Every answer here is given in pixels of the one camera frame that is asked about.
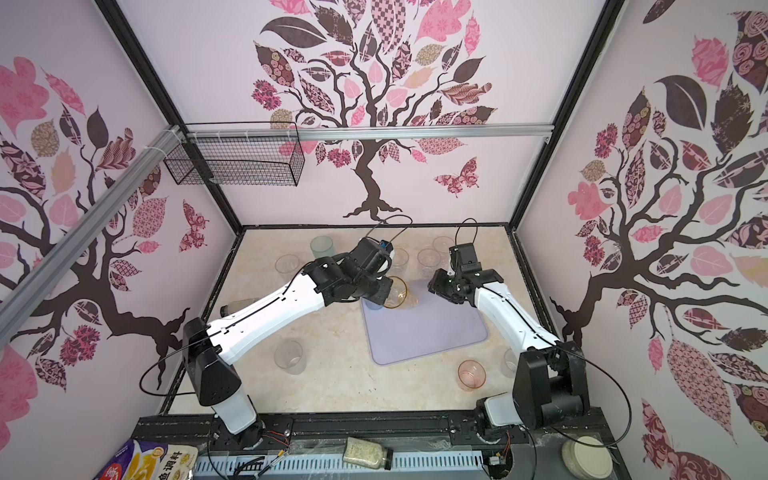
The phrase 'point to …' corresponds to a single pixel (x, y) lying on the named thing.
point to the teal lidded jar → (234, 305)
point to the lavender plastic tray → (425, 323)
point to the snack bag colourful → (152, 460)
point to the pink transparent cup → (471, 375)
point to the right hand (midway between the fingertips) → (434, 282)
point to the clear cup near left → (289, 355)
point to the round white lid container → (588, 457)
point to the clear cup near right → (508, 365)
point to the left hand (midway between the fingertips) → (383, 291)
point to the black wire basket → (238, 153)
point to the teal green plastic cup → (322, 246)
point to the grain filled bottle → (367, 454)
